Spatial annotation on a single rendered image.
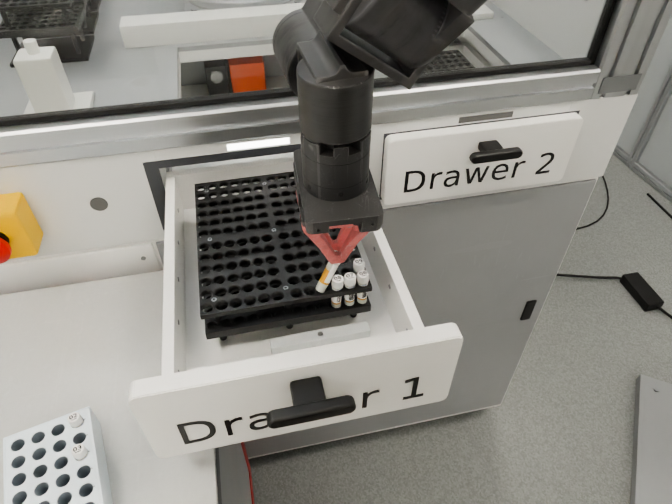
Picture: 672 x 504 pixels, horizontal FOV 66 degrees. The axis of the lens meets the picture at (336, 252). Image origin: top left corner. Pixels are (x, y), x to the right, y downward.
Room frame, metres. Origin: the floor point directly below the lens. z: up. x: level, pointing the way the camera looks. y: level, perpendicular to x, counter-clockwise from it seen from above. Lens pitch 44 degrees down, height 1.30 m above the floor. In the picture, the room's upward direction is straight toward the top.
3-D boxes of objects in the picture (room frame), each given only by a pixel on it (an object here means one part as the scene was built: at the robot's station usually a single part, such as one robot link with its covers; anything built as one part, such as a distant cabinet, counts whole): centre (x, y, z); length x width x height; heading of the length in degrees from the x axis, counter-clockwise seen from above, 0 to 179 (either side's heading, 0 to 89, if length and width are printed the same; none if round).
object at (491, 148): (0.61, -0.22, 0.91); 0.07 x 0.04 x 0.01; 103
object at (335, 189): (0.37, 0.00, 1.05); 0.10 x 0.07 x 0.07; 9
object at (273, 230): (0.45, 0.07, 0.87); 0.22 x 0.18 x 0.06; 13
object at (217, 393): (0.26, 0.03, 0.87); 0.29 x 0.02 x 0.11; 103
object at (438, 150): (0.64, -0.21, 0.87); 0.29 x 0.02 x 0.11; 103
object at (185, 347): (0.46, 0.07, 0.86); 0.40 x 0.26 x 0.06; 13
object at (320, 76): (0.37, 0.00, 1.11); 0.07 x 0.06 x 0.07; 17
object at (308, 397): (0.23, 0.02, 0.91); 0.07 x 0.04 x 0.01; 103
